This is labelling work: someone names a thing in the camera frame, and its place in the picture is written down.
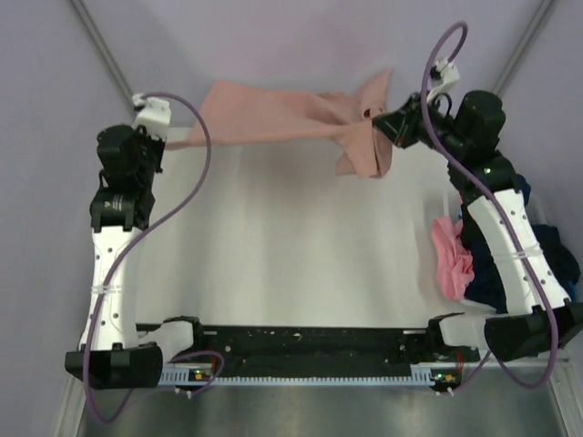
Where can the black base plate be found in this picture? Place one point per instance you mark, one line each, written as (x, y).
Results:
(325, 352)

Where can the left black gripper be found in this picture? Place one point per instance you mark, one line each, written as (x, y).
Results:
(158, 144)

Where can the bright pink t shirt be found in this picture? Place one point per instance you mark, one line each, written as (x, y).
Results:
(454, 271)

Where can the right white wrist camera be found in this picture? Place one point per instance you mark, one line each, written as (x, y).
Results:
(443, 77)

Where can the dusty pink t shirt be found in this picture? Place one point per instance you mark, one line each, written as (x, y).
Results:
(237, 115)

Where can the aluminium frame rail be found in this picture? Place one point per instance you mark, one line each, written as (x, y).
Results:
(523, 46)
(104, 54)

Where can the aluminium frame rail left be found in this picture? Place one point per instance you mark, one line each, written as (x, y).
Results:
(104, 54)

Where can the white plastic bin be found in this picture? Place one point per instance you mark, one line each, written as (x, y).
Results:
(534, 208)

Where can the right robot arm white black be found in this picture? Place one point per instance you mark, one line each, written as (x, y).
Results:
(540, 316)

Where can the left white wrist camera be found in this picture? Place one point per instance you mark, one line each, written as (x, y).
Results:
(152, 113)

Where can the black t shirt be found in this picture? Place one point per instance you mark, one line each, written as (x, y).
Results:
(470, 232)

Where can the light blue cable duct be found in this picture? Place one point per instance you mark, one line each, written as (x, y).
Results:
(418, 376)

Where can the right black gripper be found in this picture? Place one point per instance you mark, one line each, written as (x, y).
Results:
(398, 127)

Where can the navy blue t shirt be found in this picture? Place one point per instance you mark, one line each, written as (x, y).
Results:
(487, 288)

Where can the aluminium frame rail right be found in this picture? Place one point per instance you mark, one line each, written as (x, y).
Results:
(523, 46)

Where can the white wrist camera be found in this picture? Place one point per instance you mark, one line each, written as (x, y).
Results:
(443, 77)
(152, 113)

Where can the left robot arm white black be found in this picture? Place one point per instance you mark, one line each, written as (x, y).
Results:
(110, 354)

